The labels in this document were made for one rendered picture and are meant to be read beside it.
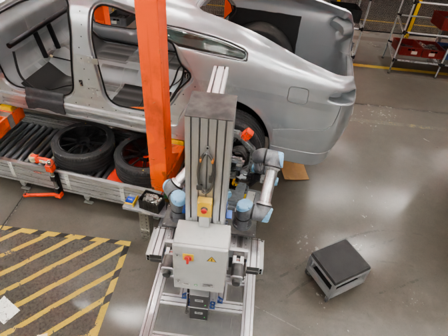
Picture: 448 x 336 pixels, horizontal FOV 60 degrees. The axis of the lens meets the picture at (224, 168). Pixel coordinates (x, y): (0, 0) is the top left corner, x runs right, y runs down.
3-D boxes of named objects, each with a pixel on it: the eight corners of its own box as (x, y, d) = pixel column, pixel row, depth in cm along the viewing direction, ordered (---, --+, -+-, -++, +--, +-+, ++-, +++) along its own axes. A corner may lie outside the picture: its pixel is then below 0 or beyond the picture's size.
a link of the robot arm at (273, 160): (250, 219, 295) (267, 149, 297) (269, 223, 292) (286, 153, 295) (249, 219, 283) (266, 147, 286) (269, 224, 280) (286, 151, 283)
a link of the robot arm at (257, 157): (248, 157, 286) (250, 175, 333) (263, 161, 284) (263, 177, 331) (252, 143, 289) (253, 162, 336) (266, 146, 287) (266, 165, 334)
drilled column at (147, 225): (155, 232, 392) (151, 204, 364) (151, 239, 384) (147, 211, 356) (145, 230, 393) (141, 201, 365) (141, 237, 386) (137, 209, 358)
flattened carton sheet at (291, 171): (298, 150, 503) (299, 149, 501) (309, 180, 463) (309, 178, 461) (276, 151, 500) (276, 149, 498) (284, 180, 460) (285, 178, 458)
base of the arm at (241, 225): (251, 232, 295) (252, 223, 288) (231, 229, 296) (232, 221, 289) (252, 217, 306) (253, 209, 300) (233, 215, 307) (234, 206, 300)
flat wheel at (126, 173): (178, 149, 449) (178, 133, 434) (177, 189, 401) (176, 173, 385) (121, 149, 444) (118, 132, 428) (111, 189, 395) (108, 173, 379)
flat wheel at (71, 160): (51, 178, 403) (45, 161, 387) (60, 139, 451) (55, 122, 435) (116, 173, 413) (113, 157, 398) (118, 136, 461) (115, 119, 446)
